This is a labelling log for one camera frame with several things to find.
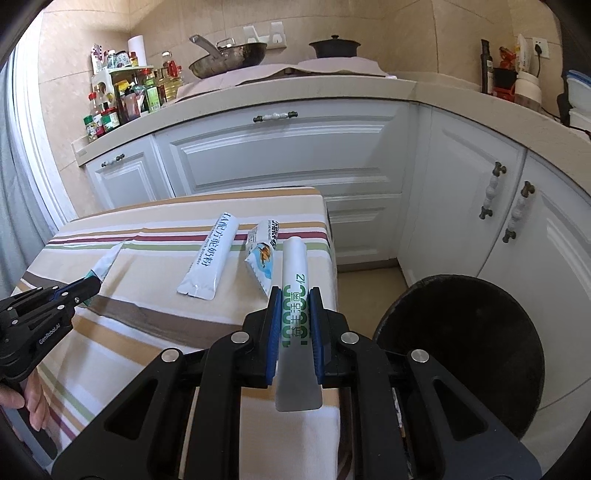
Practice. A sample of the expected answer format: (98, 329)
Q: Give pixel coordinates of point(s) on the small teal white sachet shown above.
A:
(108, 261)

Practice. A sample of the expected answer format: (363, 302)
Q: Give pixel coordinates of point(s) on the white door frame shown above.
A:
(41, 138)

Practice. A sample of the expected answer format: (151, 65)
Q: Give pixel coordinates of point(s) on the white sachet green print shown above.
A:
(295, 261)

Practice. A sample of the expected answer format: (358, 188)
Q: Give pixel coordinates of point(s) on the group of condiment bottles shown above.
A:
(134, 94)

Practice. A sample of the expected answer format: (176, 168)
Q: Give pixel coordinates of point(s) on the paper towel roll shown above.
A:
(137, 51)

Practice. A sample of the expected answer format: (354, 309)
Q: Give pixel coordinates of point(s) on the white jar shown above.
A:
(527, 92)

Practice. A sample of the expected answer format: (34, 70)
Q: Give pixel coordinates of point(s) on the small white cabinet door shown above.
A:
(129, 177)

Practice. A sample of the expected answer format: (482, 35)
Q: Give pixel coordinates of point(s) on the black cup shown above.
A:
(505, 83)

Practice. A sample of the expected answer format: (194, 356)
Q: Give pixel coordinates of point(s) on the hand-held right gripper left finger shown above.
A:
(274, 334)

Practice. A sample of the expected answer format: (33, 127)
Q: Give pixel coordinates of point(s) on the wide white drawer front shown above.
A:
(286, 152)

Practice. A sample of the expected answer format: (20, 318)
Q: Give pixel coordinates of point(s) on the black pot with lid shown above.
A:
(334, 48)

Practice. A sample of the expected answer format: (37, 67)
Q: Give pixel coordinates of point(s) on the black trash bin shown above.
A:
(461, 350)

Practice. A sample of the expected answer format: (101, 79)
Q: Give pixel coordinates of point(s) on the dark glass bottle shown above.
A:
(486, 69)

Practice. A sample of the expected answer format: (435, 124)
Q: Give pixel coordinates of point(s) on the grey curtain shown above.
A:
(18, 207)

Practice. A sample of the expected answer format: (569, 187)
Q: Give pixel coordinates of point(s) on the steel wok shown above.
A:
(231, 57)

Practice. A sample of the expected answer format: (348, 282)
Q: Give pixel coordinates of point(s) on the red packet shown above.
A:
(507, 57)

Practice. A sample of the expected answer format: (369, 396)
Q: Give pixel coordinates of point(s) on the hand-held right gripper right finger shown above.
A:
(316, 334)

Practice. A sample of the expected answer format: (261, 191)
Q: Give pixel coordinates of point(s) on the silver sachet with picture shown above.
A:
(263, 258)

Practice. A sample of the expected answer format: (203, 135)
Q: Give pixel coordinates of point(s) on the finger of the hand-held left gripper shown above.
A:
(76, 301)
(74, 286)

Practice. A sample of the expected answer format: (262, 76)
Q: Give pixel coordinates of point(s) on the white wall hook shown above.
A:
(275, 34)

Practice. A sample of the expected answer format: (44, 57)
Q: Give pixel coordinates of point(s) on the long white sachet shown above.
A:
(212, 258)

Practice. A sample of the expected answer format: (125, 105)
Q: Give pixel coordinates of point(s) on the beige kitchen countertop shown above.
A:
(323, 90)

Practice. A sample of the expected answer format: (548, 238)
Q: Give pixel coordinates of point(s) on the beige stove cover cloth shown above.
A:
(286, 71)

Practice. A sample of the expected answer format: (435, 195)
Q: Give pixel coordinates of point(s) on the person's left hand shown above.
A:
(37, 401)

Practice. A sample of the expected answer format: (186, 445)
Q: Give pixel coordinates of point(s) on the stack of white containers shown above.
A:
(581, 97)

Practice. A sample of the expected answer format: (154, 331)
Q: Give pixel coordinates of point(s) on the white wall socket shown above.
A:
(541, 47)

